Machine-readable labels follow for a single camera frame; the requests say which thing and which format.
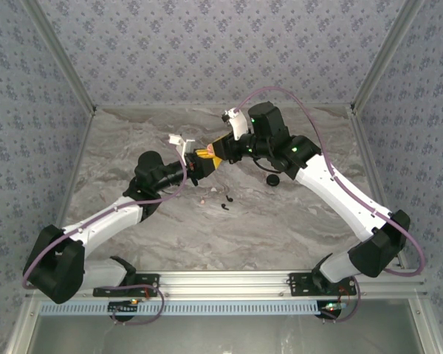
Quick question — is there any left controller board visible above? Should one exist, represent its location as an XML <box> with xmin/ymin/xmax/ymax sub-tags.
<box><xmin>108</xmin><ymin>299</ymin><xmax>140</xmax><ymax>315</ymax></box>

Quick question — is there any controller board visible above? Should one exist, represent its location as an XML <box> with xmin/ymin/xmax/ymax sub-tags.
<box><xmin>108</xmin><ymin>299</ymin><xmax>140</xmax><ymax>315</ymax></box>
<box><xmin>317</xmin><ymin>300</ymin><xmax>346</xmax><ymax>318</ymax></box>

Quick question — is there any grey metal panel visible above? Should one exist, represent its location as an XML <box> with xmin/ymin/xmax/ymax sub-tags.
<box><xmin>32</xmin><ymin>313</ymin><xmax>418</xmax><ymax>354</ymax></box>

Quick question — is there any right controller board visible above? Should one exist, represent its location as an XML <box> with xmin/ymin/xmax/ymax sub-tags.
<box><xmin>317</xmin><ymin>300</ymin><xmax>346</xmax><ymax>318</ymax></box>

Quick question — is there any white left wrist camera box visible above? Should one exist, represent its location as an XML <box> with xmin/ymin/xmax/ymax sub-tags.
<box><xmin>168</xmin><ymin>134</ymin><xmax>196</xmax><ymax>165</ymax></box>

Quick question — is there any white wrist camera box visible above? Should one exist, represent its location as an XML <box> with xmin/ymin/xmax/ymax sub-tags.
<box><xmin>168</xmin><ymin>134</ymin><xmax>196</xmax><ymax>165</ymax></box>
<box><xmin>221</xmin><ymin>108</ymin><xmax>250</xmax><ymax>142</ymax></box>

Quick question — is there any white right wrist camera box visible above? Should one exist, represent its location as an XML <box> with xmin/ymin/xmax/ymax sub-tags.
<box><xmin>221</xmin><ymin>108</ymin><xmax>250</xmax><ymax>142</ymax></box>

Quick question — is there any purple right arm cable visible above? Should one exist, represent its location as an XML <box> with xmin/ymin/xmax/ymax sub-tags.
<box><xmin>236</xmin><ymin>86</ymin><xmax>426</xmax><ymax>277</ymax></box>

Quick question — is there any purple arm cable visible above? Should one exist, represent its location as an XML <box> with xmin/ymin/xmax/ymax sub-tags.
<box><xmin>236</xmin><ymin>86</ymin><xmax>426</xmax><ymax>277</ymax></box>
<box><xmin>21</xmin><ymin>162</ymin><xmax>188</xmax><ymax>291</ymax></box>

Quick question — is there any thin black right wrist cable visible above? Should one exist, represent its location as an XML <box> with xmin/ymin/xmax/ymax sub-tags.
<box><xmin>253</xmin><ymin>156</ymin><xmax>281</xmax><ymax>174</ymax></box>

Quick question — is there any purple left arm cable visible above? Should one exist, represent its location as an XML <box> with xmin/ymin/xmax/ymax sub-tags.
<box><xmin>21</xmin><ymin>162</ymin><xmax>188</xmax><ymax>291</ymax></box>

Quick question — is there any aluminium left side rail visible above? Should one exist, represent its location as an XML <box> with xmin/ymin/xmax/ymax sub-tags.
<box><xmin>1</xmin><ymin>108</ymin><xmax>97</xmax><ymax>354</ymax></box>

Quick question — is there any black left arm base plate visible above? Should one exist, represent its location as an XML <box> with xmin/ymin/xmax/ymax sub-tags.
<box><xmin>92</xmin><ymin>272</ymin><xmax>162</xmax><ymax>298</ymax></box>

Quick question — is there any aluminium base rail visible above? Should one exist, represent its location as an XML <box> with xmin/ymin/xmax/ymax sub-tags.
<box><xmin>25</xmin><ymin>270</ymin><xmax>428</xmax><ymax>299</ymax></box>

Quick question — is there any aluminium right side rail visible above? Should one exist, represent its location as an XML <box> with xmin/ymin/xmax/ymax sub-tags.
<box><xmin>348</xmin><ymin>106</ymin><xmax>443</xmax><ymax>354</ymax></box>

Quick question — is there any aluminium right frame post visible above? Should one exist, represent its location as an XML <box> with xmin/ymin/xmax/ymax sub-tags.
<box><xmin>350</xmin><ymin>0</ymin><xmax>427</xmax><ymax>111</ymax></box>

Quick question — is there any aluminium frame post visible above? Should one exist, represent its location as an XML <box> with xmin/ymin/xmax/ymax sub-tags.
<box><xmin>350</xmin><ymin>0</ymin><xmax>427</xmax><ymax>111</ymax></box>
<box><xmin>21</xmin><ymin>0</ymin><xmax>98</xmax><ymax>114</ymax></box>

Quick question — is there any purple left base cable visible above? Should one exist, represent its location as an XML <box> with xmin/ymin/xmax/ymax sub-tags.
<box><xmin>95</xmin><ymin>283</ymin><xmax>166</xmax><ymax>327</ymax></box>

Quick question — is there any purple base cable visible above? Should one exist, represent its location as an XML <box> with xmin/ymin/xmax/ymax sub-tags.
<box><xmin>319</xmin><ymin>276</ymin><xmax>363</xmax><ymax>324</ymax></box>
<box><xmin>95</xmin><ymin>283</ymin><xmax>166</xmax><ymax>327</ymax></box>

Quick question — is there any pale blue slotted cable duct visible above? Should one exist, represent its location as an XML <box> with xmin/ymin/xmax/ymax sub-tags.
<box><xmin>39</xmin><ymin>299</ymin><xmax>323</xmax><ymax>317</ymax></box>

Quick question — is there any aluminium left frame post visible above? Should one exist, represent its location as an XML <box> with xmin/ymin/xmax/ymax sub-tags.
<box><xmin>21</xmin><ymin>0</ymin><xmax>98</xmax><ymax>114</ymax></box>

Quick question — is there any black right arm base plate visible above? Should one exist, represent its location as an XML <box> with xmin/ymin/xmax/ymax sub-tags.
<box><xmin>288</xmin><ymin>271</ymin><xmax>357</xmax><ymax>297</ymax></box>

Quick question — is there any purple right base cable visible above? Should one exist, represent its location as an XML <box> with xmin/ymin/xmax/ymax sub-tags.
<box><xmin>319</xmin><ymin>276</ymin><xmax>363</xmax><ymax>324</ymax></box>

